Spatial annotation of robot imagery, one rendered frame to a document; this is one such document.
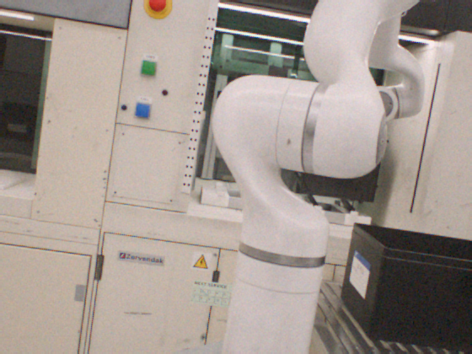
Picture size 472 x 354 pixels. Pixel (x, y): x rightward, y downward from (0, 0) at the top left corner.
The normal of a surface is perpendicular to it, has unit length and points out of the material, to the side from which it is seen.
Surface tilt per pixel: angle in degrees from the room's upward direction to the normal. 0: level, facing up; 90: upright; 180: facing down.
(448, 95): 90
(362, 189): 93
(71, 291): 90
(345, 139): 95
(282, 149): 121
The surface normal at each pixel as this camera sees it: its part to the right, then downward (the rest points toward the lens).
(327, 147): -0.35, 0.36
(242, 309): -0.69, -0.02
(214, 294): 0.07, 0.14
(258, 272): -0.51, 0.03
